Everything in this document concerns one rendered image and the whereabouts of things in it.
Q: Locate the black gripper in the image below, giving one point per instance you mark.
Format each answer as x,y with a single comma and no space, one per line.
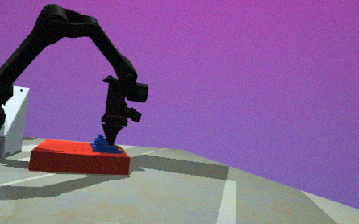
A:
113,118

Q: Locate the red flat deck plate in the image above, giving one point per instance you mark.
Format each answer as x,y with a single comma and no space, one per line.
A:
78,157

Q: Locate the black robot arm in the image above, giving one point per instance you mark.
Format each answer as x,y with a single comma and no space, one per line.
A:
54,23

